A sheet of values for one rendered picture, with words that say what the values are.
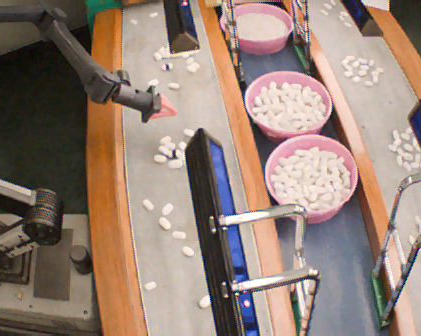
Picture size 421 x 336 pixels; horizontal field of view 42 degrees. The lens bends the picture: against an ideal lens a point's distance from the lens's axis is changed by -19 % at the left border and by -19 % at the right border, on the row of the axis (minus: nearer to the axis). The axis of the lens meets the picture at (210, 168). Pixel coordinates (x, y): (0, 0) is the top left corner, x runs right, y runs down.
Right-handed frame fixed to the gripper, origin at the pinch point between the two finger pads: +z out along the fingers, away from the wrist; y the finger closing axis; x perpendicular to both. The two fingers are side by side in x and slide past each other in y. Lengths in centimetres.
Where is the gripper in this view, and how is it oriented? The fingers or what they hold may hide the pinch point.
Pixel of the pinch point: (174, 112)
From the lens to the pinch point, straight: 184.2
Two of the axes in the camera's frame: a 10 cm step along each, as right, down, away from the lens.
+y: -1.4, -7.4, 6.6
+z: 8.2, 2.9, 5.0
